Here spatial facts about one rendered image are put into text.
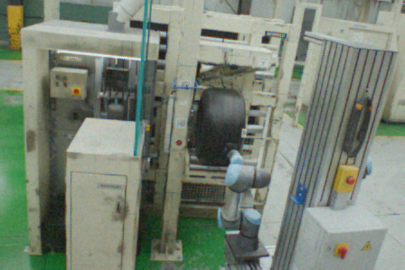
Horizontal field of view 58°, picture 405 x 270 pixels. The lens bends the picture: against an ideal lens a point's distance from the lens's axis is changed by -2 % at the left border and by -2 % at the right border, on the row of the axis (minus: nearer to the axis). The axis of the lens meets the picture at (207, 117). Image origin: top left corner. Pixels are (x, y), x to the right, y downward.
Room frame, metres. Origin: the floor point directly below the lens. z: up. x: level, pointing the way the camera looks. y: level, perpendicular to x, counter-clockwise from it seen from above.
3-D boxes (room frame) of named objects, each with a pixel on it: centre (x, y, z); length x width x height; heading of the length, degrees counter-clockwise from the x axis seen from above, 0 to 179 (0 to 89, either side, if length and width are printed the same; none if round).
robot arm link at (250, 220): (1.94, -0.34, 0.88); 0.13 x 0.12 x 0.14; 90
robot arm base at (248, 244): (1.94, -0.35, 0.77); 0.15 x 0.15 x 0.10
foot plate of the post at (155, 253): (2.66, 0.20, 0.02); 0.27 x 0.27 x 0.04; 9
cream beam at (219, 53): (3.03, -0.13, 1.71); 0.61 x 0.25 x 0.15; 99
